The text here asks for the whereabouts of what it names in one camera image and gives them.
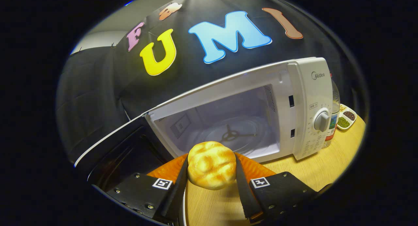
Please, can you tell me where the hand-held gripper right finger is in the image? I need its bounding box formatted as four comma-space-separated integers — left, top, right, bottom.
234, 153, 320, 224

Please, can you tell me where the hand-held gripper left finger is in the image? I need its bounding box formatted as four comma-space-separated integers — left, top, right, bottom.
92, 153, 190, 225

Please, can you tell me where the golden bread bun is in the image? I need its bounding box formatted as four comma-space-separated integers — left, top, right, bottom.
187, 141, 237, 190

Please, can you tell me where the white microwave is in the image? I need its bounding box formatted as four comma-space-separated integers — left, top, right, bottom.
74, 57, 333, 192

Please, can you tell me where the clear plastic water bottle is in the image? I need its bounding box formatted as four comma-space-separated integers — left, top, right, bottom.
322, 73, 341, 149

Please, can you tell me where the white divided bean dish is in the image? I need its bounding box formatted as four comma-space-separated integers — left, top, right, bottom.
336, 104, 357, 131

